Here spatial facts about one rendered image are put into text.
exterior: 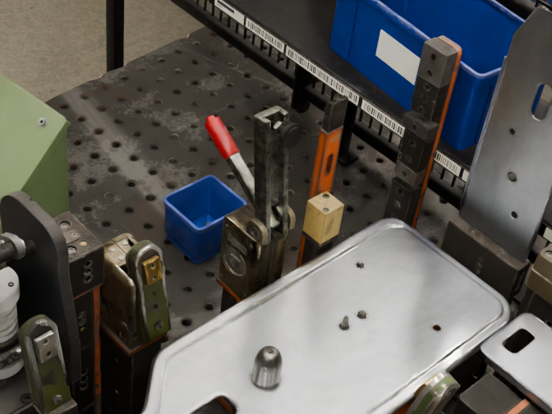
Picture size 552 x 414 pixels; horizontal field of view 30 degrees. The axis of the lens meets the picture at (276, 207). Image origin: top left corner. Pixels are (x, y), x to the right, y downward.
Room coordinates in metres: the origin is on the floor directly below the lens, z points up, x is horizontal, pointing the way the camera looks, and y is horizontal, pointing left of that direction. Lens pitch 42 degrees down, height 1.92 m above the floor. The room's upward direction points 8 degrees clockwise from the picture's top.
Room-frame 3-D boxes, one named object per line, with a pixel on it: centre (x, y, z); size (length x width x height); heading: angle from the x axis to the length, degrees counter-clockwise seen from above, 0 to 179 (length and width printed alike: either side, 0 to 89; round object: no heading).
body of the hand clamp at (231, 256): (0.94, 0.02, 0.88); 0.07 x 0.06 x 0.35; 48
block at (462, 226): (1.01, -0.29, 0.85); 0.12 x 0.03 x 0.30; 48
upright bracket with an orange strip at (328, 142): (1.00, -0.05, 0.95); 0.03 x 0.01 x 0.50; 138
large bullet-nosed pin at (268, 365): (0.73, -0.02, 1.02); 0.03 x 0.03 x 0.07
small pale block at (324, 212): (0.97, -0.06, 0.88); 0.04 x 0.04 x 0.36; 48
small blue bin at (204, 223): (1.24, 0.12, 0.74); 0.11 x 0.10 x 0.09; 138
